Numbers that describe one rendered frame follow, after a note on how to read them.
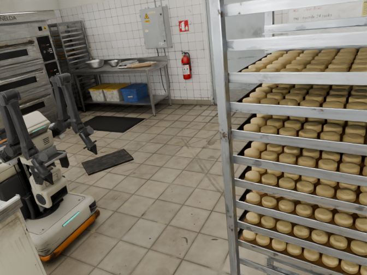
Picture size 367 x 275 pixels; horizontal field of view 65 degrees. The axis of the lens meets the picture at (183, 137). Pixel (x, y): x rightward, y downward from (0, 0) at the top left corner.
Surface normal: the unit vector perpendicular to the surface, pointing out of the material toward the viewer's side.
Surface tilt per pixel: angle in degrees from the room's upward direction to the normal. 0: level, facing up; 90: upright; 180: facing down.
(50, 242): 90
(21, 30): 90
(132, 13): 90
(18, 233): 90
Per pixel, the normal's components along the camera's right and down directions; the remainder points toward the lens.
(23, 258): 0.90, 0.06
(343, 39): -0.53, 0.40
